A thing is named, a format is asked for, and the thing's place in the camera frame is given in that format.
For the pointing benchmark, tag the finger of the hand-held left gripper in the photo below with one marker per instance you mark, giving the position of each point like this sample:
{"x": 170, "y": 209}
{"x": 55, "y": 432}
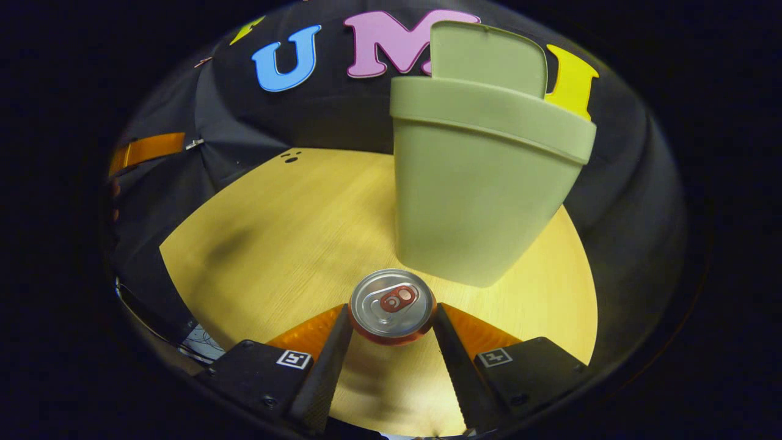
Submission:
{"x": 153, "y": 148}

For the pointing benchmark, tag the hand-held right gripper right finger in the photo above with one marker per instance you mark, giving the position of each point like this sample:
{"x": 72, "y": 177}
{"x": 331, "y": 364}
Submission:
{"x": 458, "y": 366}

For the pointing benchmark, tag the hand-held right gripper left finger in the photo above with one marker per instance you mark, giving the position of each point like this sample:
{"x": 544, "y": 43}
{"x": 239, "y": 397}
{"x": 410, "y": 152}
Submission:
{"x": 327, "y": 366}

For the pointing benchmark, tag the red pop can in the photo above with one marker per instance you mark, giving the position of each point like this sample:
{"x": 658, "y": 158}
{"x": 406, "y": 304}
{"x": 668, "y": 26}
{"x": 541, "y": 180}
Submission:
{"x": 391, "y": 305}

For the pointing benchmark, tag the green desktop garbage bin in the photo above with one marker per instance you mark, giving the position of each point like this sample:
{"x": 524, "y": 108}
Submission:
{"x": 476, "y": 195}

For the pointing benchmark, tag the wooden desktop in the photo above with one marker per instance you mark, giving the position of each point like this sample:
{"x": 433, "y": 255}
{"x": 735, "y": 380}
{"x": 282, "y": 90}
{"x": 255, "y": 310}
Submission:
{"x": 293, "y": 244}

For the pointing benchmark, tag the metal cloth clip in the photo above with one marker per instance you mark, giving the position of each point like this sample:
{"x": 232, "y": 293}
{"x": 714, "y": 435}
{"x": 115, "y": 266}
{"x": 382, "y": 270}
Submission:
{"x": 194, "y": 144}

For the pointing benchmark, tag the red cloth clip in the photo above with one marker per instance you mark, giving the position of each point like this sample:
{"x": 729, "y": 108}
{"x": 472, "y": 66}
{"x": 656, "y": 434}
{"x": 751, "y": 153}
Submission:
{"x": 203, "y": 62}

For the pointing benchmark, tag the black backdrop cloth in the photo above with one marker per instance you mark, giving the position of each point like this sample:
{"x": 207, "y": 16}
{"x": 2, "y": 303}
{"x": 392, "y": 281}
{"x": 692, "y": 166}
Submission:
{"x": 342, "y": 116}

